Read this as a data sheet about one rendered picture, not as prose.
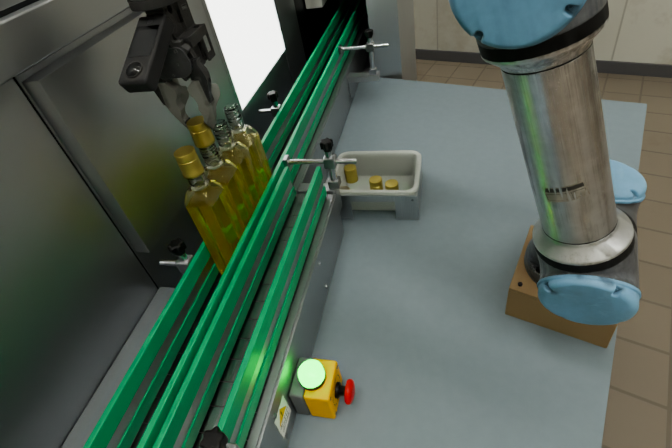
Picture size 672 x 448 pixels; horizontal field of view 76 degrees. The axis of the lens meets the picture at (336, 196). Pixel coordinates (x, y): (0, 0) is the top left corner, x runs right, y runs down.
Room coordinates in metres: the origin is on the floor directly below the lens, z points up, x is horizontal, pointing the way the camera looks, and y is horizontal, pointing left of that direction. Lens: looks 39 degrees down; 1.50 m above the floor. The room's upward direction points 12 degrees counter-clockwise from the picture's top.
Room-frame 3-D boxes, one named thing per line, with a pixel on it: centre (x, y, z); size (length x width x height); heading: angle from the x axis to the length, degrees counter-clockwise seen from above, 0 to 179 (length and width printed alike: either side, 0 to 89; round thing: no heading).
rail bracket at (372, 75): (1.40, -0.19, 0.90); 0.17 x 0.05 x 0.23; 71
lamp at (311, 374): (0.37, 0.10, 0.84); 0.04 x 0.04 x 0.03
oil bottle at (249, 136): (0.77, 0.16, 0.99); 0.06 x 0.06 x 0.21; 72
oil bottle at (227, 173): (0.66, 0.20, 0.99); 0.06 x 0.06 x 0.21; 72
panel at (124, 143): (1.01, 0.22, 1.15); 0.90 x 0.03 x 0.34; 161
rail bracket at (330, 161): (0.80, 0.02, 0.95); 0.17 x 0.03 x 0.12; 71
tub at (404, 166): (0.87, -0.11, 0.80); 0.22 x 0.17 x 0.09; 71
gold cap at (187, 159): (0.60, 0.22, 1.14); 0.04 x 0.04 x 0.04
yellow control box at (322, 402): (0.37, 0.10, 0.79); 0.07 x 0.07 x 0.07; 71
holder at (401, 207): (0.88, -0.09, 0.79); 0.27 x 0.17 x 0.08; 71
